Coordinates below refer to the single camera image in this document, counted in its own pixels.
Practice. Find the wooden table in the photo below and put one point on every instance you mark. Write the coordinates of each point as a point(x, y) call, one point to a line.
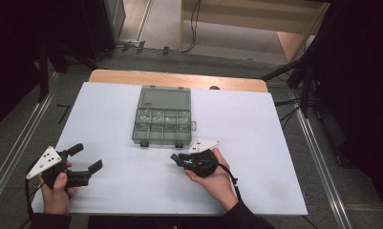
point(116, 78)

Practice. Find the black curtain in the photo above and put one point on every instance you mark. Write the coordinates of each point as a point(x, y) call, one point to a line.
point(10, 47)
point(361, 95)

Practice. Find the person's left hand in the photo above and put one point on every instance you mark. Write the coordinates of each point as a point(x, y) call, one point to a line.
point(55, 200)

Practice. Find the person's right hand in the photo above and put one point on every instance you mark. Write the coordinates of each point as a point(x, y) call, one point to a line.
point(216, 184)

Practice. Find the metal floor rail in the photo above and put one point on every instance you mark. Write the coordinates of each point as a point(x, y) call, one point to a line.
point(23, 140)
point(319, 165)

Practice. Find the light wooden furniture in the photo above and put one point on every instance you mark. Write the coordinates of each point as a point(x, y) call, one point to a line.
point(243, 16)

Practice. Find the black metal stand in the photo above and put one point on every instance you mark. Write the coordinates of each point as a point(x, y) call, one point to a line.
point(306, 92)
point(43, 76)

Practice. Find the white table board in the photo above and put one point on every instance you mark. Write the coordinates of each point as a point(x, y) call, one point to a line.
point(116, 191)

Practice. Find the dark cabinet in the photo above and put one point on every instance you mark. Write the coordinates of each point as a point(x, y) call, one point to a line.
point(96, 25)

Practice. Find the dark table grommet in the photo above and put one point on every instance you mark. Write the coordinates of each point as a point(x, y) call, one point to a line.
point(214, 87)

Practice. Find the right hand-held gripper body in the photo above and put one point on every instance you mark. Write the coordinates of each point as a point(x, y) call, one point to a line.
point(202, 163)

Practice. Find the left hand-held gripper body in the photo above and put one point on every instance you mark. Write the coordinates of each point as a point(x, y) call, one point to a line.
point(44, 162)

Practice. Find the smoky clear plastic compartment box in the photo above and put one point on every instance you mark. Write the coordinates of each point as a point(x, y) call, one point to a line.
point(162, 117)

